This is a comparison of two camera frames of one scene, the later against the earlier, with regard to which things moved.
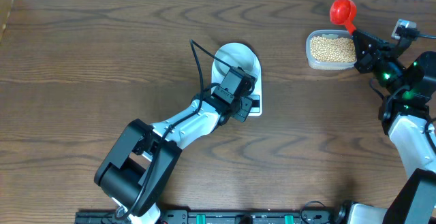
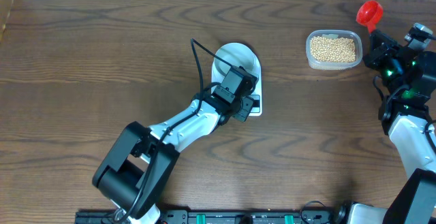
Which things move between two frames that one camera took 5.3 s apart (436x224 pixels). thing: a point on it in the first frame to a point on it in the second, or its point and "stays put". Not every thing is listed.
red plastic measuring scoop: [343, 11] to [369, 13]
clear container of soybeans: [330, 50] stays put
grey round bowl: [237, 56] stays put
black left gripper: [245, 107] stays put
